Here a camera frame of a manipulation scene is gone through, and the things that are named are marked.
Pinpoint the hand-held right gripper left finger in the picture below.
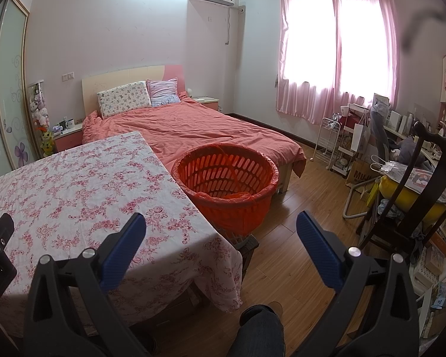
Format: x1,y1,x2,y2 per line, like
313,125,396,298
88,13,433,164
22,212,160,357

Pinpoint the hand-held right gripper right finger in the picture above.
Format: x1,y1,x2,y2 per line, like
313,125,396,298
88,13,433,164
293,211,420,357

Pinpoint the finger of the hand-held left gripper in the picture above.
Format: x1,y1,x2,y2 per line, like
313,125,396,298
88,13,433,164
0,213,15,259

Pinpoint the table with floral cloth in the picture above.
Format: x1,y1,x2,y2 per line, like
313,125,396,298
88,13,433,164
0,131,243,328

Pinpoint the wooden bed base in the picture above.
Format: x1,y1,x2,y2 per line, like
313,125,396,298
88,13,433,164
277,164,296,194

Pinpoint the black plastic stool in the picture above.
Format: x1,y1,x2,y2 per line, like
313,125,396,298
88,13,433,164
227,234,260,273

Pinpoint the brown paper bag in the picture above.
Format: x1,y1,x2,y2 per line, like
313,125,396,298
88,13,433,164
346,158,380,190

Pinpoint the white rolling cart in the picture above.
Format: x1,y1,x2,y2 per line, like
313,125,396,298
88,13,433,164
332,104,370,177

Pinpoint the green yellow plush toy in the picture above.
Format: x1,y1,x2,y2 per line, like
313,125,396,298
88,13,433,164
40,131,55,156

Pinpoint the white plastic bag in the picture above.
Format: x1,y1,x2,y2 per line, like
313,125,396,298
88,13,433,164
371,154,411,179

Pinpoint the person's leg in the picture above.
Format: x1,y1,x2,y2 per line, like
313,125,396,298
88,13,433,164
227,304,285,357

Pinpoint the pink nightstand with mugs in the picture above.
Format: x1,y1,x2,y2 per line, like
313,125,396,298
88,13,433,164
52,123,84,153

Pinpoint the white paper bag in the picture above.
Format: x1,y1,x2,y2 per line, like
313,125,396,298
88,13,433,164
351,121,370,153

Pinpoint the stack of books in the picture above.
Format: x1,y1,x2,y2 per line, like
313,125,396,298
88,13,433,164
412,238,446,339

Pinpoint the newspaper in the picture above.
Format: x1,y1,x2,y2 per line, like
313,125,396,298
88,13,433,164
407,167,446,194

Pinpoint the clear plush toy organizer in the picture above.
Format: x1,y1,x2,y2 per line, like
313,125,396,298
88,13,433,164
27,80,54,157

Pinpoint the grey cloth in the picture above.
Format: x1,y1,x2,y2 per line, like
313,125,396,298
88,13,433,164
392,137,432,166

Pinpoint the wardrobe with flower doors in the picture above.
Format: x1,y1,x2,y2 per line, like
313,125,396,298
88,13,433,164
0,0,41,184

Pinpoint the dark wooden chair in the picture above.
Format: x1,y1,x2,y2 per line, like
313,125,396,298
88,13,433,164
357,121,446,257

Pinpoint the bed with pink duvet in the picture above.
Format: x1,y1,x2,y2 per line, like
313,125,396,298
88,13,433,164
82,97,307,179

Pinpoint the floral print pillow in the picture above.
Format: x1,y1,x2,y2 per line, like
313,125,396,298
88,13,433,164
97,81,152,118

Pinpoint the pink striped pillow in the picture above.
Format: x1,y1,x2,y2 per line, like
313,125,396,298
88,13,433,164
146,78,181,107

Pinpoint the cream and pink headboard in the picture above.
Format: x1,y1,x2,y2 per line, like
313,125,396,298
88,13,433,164
82,65,184,116

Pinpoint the white tube frame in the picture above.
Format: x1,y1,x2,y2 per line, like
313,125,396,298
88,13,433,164
343,180,376,219

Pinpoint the white wire rack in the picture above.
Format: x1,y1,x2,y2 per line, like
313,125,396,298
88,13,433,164
314,117,343,168

